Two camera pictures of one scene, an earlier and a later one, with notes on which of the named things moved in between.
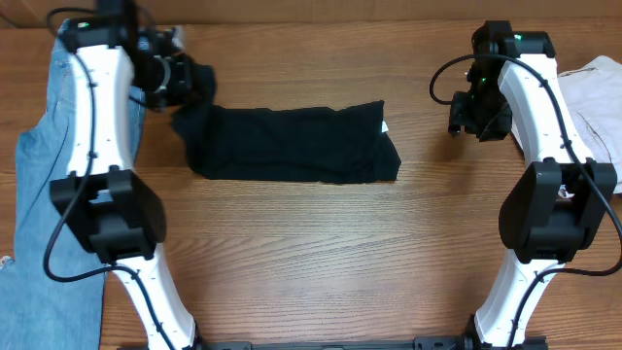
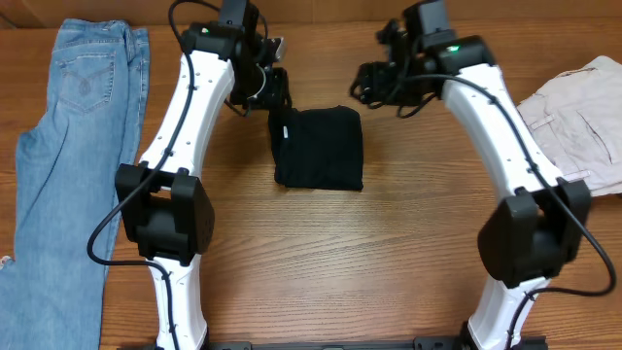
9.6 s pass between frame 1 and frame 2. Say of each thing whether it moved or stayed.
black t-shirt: moved
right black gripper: moved
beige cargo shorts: stayed
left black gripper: moved
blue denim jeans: stayed
